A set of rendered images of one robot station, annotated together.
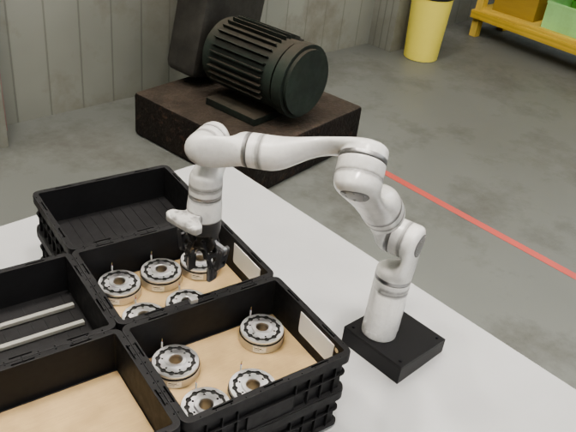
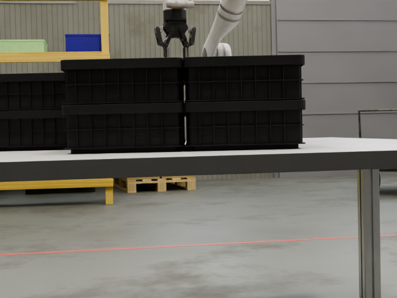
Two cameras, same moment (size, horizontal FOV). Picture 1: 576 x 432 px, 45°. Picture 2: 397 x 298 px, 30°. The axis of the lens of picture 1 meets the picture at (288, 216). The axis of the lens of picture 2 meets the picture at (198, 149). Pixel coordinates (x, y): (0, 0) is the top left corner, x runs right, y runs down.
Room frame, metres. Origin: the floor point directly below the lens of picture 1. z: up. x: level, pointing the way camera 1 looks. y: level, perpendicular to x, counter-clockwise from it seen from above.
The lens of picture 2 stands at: (-0.30, 2.05, 0.76)
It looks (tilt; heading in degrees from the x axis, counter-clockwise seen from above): 2 degrees down; 307
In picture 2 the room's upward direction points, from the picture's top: 1 degrees counter-clockwise
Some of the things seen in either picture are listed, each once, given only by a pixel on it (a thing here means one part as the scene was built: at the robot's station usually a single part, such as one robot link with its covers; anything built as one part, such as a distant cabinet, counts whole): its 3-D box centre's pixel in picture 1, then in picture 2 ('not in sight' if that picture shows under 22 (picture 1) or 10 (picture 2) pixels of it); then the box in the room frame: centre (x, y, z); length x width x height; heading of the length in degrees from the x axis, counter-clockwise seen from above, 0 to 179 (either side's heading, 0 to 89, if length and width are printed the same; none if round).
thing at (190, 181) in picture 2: not in sight; (151, 156); (5.90, -5.06, 0.39); 1.31 x 0.94 x 0.77; 137
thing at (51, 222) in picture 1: (123, 206); (45, 81); (1.55, 0.44, 0.92); 0.40 x 0.30 x 0.02; 128
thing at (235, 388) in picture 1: (252, 387); not in sight; (1.02, 0.03, 0.86); 0.10 x 0.10 x 0.01
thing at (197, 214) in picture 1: (198, 206); (175, 0); (1.21, 0.19, 1.17); 0.11 x 0.09 x 0.06; 146
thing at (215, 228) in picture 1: (203, 231); (175, 23); (1.22, 0.18, 1.10); 0.08 x 0.08 x 0.09
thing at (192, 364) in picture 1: (175, 361); not in sight; (1.07, 0.20, 0.86); 0.10 x 0.10 x 0.01
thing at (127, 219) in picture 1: (123, 222); (45, 97); (1.55, 0.44, 0.87); 0.40 x 0.30 x 0.11; 128
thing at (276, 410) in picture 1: (235, 361); not in sight; (1.08, 0.07, 0.87); 0.40 x 0.30 x 0.11; 128
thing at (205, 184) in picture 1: (208, 160); not in sight; (1.23, 0.17, 1.26); 0.09 x 0.07 x 0.15; 164
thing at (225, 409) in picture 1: (237, 344); not in sight; (1.08, 0.07, 0.92); 0.40 x 0.30 x 0.02; 128
